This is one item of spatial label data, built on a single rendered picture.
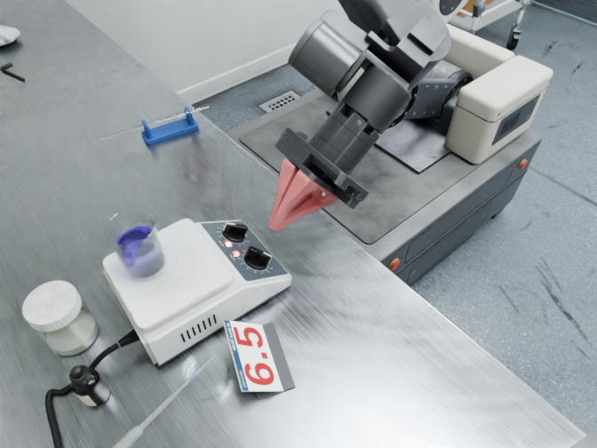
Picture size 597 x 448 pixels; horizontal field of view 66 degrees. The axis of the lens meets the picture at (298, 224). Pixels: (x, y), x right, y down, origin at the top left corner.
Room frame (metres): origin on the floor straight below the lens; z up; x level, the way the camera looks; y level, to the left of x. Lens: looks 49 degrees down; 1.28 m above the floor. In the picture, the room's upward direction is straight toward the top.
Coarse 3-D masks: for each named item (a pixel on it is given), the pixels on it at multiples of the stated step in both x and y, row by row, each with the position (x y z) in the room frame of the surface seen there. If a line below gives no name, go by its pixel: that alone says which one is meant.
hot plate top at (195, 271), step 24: (168, 240) 0.36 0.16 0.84; (192, 240) 0.36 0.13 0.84; (120, 264) 0.33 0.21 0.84; (168, 264) 0.33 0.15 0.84; (192, 264) 0.33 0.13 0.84; (216, 264) 0.33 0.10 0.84; (120, 288) 0.29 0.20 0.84; (144, 288) 0.29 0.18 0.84; (168, 288) 0.29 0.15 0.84; (192, 288) 0.29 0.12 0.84; (216, 288) 0.29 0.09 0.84; (144, 312) 0.26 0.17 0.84; (168, 312) 0.26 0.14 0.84
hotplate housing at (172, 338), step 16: (208, 240) 0.38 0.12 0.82; (224, 256) 0.35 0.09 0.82; (288, 272) 0.36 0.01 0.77; (112, 288) 0.31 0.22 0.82; (224, 288) 0.30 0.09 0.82; (240, 288) 0.31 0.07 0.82; (256, 288) 0.32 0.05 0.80; (272, 288) 0.33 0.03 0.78; (208, 304) 0.28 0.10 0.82; (224, 304) 0.29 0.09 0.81; (240, 304) 0.30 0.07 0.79; (256, 304) 0.32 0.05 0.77; (176, 320) 0.26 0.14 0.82; (192, 320) 0.27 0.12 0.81; (208, 320) 0.28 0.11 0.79; (128, 336) 0.26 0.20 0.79; (144, 336) 0.24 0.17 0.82; (160, 336) 0.25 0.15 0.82; (176, 336) 0.25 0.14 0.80; (192, 336) 0.26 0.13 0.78; (208, 336) 0.28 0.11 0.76; (160, 352) 0.24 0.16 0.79; (176, 352) 0.25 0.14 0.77
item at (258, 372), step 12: (240, 324) 0.28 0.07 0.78; (240, 336) 0.26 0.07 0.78; (252, 336) 0.27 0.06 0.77; (240, 348) 0.25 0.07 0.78; (252, 348) 0.25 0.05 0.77; (264, 348) 0.26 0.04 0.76; (252, 360) 0.24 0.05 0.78; (264, 360) 0.24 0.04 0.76; (252, 372) 0.22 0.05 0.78; (264, 372) 0.22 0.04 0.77; (252, 384) 0.20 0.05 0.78; (264, 384) 0.21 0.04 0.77; (276, 384) 0.21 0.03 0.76
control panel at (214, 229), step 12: (204, 228) 0.40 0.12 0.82; (216, 228) 0.41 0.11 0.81; (216, 240) 0.38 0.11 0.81; (228, 240) 0.39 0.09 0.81; (252, 240) 0.41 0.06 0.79; (228, 252) 0.36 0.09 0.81; (240, 252) 0.37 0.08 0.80; (240, 264) 0.35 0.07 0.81; (276, 264) 0.37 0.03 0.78; (252, 276) 0.33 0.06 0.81; (264, 276) 0.33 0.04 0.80
